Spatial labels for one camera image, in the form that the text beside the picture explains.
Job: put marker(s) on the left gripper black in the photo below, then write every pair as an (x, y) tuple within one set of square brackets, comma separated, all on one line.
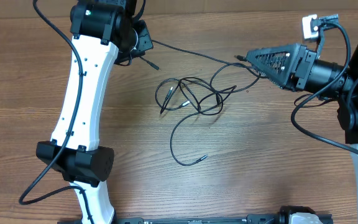
[(144, 42)]

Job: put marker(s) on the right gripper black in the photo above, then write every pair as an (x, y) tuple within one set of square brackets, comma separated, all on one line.
[(306, 64)]

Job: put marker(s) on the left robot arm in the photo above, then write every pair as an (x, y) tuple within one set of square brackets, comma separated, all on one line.
[(104, 34)]

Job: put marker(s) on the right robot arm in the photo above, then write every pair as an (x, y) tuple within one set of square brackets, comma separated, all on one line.
[(332, 82)]

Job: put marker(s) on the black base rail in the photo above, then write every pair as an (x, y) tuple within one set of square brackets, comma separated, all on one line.
[(286, 214)]

